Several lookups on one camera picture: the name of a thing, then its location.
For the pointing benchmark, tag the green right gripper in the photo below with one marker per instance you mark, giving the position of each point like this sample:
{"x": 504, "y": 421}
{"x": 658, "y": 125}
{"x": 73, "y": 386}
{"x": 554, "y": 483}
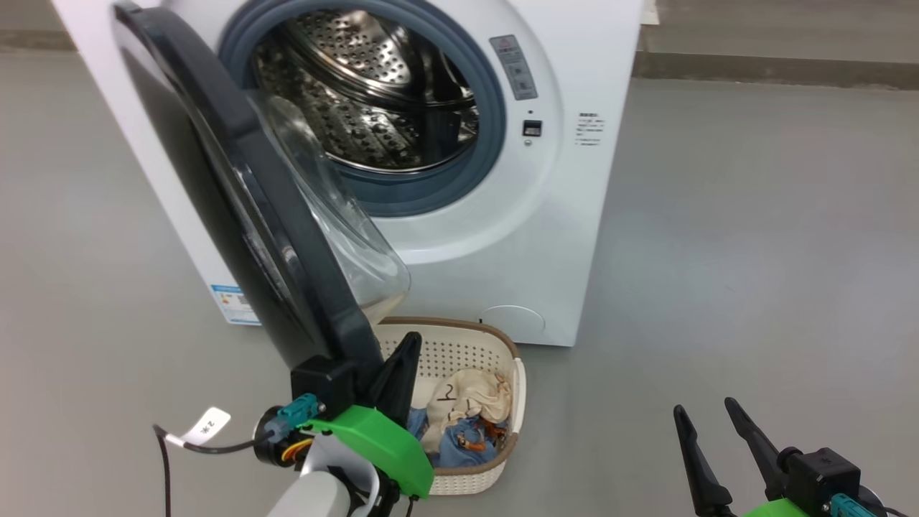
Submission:
{"x": 779, "y": 510}

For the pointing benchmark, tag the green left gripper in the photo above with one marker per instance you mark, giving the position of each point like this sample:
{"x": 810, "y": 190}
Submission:
{"x": 380, "y": 445}

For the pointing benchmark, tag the cream marked garment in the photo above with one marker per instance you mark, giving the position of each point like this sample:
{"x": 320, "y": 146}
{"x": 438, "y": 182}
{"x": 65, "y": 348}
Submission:
{"x": 467, "y": 395}

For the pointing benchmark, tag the blue printed garment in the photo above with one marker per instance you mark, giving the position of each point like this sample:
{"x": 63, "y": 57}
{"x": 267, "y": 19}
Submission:
{"x": 452, "y": 449}

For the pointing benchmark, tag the round black washer door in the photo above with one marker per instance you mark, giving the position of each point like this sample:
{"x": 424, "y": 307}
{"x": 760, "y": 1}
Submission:
{"x": 237, "y": 165}

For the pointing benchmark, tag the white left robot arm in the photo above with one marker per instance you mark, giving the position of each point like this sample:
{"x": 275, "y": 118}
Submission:
{"x": 316, "y": 495}

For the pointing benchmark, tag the white front-load washing machine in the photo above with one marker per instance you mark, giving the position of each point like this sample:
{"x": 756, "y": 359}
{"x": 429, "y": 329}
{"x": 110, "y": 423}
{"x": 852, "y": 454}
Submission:
{"x": 502, "y": 215}

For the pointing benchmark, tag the grey rubber door gasket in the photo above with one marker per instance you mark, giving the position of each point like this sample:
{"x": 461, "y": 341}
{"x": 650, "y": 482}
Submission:
{"x": 488, "y": 136}

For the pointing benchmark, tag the stainless steel washing machine drum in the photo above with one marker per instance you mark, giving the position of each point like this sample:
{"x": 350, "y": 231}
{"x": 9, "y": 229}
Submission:
{"x": 359, "y": 93}

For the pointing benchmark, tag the cream perforated laundry basket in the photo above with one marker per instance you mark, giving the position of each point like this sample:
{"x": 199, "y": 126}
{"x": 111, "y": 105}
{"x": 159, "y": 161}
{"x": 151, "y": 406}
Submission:
{"x": 474, "y": 477}

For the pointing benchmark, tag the round drain filter cover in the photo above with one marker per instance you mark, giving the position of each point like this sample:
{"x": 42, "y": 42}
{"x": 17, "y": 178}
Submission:
{"x": 513, "y": 319}

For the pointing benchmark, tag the blue energy label sticker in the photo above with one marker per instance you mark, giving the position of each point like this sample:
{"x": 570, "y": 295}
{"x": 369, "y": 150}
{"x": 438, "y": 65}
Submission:
{"x": 230, "y": 305}

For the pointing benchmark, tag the printed text sticker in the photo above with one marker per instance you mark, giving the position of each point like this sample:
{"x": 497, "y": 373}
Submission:
{"x": 589, "y": 129}

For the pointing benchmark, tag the grey warning sticker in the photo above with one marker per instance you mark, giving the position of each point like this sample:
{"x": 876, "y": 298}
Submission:
{"x": 514, "y": 67}

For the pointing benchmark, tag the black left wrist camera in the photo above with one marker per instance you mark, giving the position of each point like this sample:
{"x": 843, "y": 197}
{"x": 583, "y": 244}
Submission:
{"x": 323, "y": 380}

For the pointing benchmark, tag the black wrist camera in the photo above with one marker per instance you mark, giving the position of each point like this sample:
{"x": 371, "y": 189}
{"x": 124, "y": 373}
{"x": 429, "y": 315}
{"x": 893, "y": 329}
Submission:
{"x": 822, "y": 474}
{"x": 323, "y": 380}

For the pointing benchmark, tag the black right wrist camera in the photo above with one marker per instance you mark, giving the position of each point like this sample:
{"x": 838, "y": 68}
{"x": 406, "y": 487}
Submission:
{"x": 822, "y": 474}

